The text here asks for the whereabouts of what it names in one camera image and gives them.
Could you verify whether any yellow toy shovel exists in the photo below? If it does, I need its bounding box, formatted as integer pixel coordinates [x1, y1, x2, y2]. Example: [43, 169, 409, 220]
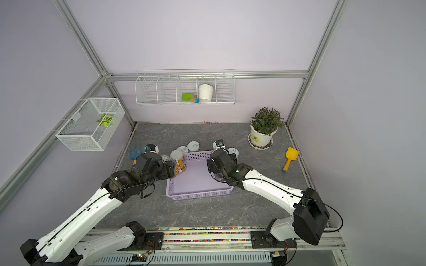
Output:
[282, 147, 300, 173]

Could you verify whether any white wire side basket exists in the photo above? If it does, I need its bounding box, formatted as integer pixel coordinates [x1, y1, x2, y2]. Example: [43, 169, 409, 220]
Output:
[55, 98, 125, 152]

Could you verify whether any blue toy rake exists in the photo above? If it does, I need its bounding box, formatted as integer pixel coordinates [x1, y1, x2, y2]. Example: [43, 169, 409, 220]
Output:
[128, 145, 142, 165]

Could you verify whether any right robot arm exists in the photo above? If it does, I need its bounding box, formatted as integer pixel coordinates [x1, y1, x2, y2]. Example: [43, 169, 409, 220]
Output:
[206, 148, 332, 249]

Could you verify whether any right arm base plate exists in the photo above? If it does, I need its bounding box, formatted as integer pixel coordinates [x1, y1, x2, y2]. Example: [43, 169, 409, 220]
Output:
[250, 231, 297, 249]

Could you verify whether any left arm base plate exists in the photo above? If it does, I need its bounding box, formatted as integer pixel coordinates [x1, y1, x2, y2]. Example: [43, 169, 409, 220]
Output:
[119, 232, 164, 251]

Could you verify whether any small white empty pot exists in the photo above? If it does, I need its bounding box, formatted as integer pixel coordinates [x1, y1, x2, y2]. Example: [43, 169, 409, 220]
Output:
[198, 84, 214, 103]

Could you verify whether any white wire wall shelf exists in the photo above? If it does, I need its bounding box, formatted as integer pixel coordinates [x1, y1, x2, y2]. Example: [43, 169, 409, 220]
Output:
[135, 69, 236, 105]

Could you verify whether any aluminium mounting rail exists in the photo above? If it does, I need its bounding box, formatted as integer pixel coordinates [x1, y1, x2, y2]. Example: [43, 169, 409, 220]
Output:
[66, 227, 347, 256]

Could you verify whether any lavender plastic basket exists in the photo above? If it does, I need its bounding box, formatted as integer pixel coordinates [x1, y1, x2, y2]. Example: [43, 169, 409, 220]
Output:
[166, 151, 234, 200]

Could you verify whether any small green label can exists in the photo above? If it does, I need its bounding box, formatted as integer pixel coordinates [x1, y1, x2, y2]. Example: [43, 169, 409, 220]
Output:
[187, 141, 200, 153]

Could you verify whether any small pink label can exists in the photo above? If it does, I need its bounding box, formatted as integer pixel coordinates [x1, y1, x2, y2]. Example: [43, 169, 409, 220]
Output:
[178, 146, 189, 153]

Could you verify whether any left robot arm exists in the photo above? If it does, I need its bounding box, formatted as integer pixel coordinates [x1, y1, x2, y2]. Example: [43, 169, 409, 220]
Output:
[20, 151, 175, 266]

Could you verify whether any green toy in side basket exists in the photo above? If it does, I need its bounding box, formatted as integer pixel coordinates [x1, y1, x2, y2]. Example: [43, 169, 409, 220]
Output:
[97, 114, 118, 127]

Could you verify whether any small yellow label can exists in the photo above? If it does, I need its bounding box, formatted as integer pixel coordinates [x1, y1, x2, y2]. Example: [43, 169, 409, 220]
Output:
[227, 147, 239, 160]

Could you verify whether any blue Progresso soup can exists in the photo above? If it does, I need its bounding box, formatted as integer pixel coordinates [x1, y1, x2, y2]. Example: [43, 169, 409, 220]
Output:
[162, 155, 171, 162]

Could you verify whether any green toy scoop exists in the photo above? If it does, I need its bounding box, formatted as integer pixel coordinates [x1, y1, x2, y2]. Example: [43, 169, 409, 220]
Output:
[181, 93, 199, 104]

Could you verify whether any potted green plant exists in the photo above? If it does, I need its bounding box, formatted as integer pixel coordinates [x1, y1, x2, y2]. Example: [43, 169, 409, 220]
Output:
[248, 107, 284, 150]

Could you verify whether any tall yellow orange can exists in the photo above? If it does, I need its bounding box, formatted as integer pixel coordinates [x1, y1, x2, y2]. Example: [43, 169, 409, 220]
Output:
[170, 149, 186, 177]

